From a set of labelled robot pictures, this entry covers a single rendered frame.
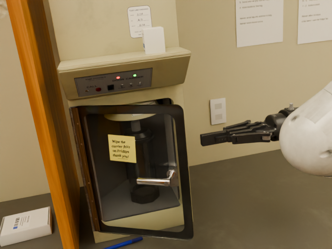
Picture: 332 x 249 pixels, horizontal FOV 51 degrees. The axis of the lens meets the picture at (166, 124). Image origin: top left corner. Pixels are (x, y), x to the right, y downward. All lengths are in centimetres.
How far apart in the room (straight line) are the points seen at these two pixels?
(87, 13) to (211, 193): 78
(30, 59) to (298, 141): 60
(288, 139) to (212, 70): 92
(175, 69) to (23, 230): 72
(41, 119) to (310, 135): 61
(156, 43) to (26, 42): 30
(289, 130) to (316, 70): 113
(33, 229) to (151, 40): 73
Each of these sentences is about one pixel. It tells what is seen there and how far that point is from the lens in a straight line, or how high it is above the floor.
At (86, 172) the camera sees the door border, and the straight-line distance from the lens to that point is 103.
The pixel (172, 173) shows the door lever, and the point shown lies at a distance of 92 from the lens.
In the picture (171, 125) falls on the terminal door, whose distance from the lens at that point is 87.
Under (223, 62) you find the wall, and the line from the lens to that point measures 150.
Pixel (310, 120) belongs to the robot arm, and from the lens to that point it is 60.
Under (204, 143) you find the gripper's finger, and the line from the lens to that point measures 93.
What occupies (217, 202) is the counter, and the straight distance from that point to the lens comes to 129.
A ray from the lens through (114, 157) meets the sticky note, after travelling 97.
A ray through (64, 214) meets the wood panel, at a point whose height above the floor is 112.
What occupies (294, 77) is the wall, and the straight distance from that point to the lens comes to 167.
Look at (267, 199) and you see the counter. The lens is 131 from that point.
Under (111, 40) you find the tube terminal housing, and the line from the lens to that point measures 95.
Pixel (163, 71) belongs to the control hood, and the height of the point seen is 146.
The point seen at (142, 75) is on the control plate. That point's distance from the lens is 90.
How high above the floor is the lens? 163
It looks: 19 degrees down
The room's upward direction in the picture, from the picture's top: 6 degrees counter-clockwise
